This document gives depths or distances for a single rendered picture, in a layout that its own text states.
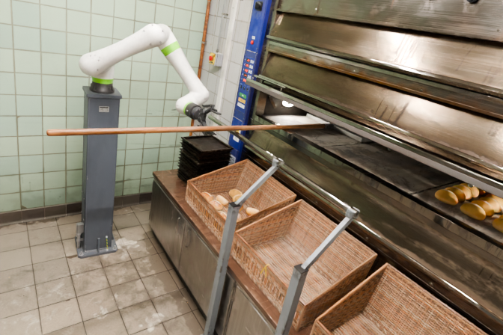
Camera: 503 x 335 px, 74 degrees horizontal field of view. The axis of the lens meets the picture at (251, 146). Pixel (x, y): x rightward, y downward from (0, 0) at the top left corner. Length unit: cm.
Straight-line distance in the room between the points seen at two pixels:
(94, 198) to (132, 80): 99
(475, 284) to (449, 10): 110
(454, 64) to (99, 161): 207
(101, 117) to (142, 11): 96
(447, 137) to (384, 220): 50
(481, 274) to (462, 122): 61
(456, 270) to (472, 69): 81
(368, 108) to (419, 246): 68
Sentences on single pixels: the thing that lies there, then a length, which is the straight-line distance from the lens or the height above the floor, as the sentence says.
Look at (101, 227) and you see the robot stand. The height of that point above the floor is 21.
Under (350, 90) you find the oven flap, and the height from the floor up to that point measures 156.
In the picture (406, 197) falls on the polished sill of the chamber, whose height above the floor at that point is 118.
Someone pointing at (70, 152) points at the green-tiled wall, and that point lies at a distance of 300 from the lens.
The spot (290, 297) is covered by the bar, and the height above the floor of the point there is 82.
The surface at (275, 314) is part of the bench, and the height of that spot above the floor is 58.
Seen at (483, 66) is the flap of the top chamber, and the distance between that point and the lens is 157.
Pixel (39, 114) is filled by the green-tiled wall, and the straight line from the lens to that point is 287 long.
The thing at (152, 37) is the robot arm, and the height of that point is 161.
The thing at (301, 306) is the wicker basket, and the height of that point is 71.
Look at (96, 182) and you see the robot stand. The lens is 251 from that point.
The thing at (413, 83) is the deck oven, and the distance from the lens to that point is 167.
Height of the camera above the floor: 177
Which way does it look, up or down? 20 degrees down
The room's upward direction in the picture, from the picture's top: 12 degrees clockwise
